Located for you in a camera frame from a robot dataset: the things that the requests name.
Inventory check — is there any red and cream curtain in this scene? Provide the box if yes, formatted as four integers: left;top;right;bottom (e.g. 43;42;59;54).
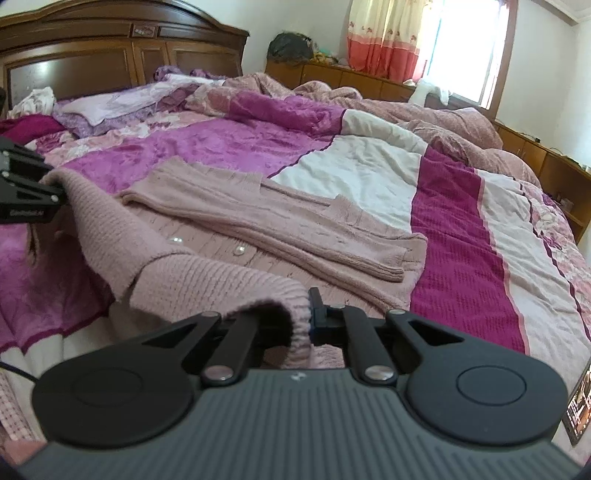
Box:
346;0;441;83

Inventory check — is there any white cloth on shelf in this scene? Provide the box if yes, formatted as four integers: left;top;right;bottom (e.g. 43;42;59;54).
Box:
408;79;450;107

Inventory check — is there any dark wooden headboard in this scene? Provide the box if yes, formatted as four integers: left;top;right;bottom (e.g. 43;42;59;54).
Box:
1;1;249;110

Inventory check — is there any pink checked cloth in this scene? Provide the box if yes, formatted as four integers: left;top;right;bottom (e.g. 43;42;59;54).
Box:
1;370;45;441

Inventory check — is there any smartphone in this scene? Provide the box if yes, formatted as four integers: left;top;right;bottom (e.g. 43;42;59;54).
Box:
562;363;591;446

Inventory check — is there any magenta patchwork quilt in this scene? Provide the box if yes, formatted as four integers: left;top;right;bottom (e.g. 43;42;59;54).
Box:
1;84;590;463

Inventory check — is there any lilac pillow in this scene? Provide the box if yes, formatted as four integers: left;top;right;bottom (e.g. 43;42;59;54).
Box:
52;65;226;138

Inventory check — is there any pink knitted cardigan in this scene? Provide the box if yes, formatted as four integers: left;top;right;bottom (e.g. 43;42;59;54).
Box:
29;157;428;368

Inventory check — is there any dark green bag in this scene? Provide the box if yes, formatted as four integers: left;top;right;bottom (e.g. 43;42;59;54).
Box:
266;32;315;63

